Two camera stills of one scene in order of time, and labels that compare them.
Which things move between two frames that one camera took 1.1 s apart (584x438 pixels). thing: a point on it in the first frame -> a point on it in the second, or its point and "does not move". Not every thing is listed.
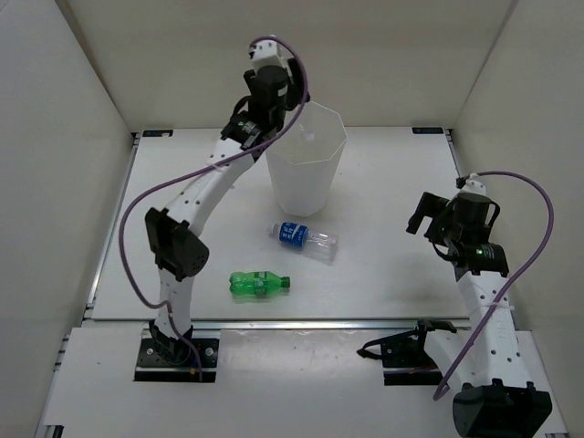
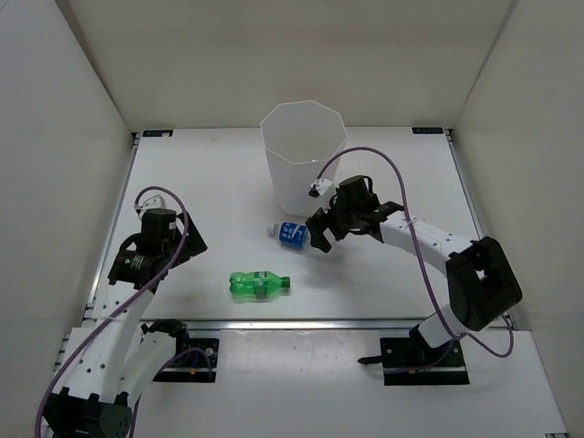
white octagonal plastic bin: [302, 164] does not move
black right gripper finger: [430, 205] -> [318, 221]
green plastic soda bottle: [257, 283] does not move
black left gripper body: [294, 92] -> [169, 248]
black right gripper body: [443, 229] -> [345, 216]
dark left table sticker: [157, 132] does not move
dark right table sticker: [428, 130] does not move
